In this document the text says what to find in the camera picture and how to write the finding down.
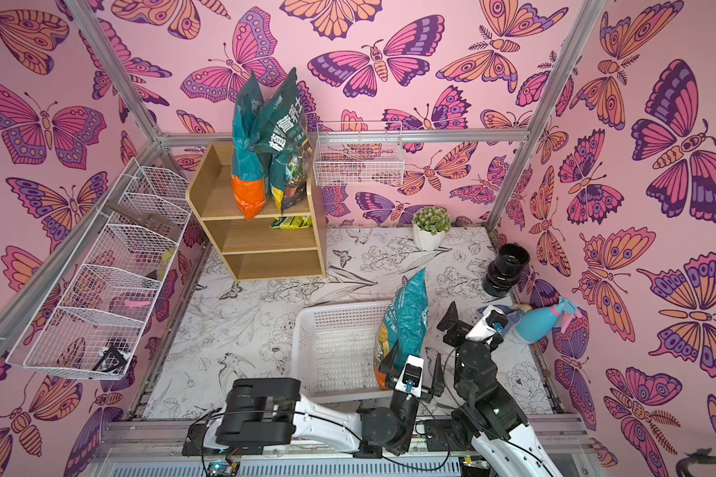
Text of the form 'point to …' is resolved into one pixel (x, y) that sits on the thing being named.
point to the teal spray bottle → (537, 324)
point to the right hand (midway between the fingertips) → (465, 311)
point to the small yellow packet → (291, 222)
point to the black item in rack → (110, 361)
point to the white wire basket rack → (92, 334)
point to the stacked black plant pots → (506, 269)
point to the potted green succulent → (430, 227)
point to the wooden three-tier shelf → (252, 248)
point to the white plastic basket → (333, 350)
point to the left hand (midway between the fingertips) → (423, 352)
